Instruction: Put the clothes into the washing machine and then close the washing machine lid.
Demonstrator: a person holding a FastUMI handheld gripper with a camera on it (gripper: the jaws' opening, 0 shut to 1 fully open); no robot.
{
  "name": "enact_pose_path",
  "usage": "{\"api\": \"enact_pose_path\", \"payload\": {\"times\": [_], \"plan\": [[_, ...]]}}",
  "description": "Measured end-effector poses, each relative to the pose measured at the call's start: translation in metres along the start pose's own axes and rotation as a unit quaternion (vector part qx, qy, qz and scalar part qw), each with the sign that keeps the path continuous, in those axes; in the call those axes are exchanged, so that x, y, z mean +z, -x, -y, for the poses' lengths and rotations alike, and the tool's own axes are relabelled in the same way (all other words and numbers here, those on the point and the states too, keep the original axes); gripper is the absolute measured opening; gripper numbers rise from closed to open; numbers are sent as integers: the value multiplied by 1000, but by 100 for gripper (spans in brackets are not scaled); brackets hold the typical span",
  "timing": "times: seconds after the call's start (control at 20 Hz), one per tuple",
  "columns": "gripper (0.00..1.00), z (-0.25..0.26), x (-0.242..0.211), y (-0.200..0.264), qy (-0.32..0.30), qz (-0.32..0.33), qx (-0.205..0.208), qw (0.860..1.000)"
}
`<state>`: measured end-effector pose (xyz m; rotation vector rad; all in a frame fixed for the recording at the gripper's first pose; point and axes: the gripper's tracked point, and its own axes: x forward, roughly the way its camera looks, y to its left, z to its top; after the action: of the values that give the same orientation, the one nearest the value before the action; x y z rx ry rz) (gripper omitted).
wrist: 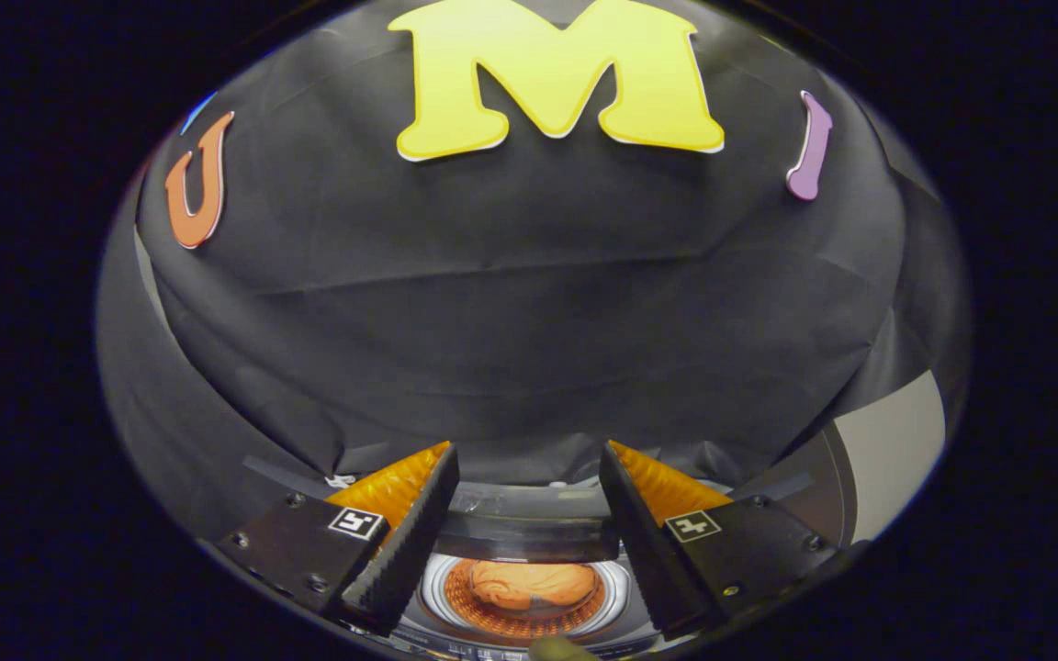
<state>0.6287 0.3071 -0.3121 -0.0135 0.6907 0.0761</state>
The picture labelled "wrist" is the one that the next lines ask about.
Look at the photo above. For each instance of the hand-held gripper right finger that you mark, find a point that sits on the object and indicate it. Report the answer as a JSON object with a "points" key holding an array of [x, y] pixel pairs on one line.
{"points": [[644, 542]]}

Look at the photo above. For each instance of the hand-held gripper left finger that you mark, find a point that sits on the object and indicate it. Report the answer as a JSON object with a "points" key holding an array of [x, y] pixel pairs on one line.
{"points": [[405, 542]]}

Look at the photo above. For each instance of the dark grey washing machine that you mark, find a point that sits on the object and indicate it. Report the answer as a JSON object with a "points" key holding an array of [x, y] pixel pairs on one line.
{"points": [[616, 606]]}

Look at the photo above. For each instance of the orange polo shirt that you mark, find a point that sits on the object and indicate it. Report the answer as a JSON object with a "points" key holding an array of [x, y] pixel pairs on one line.
{"points": [[529, 583]]}

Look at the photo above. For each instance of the black backdrop cloth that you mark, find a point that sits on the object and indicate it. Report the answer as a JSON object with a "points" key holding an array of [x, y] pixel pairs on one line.
{"points": [[511, 321]]}

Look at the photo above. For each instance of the white cabinet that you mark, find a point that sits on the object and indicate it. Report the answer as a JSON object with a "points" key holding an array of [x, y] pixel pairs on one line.
{"points": [[887, 450]]}

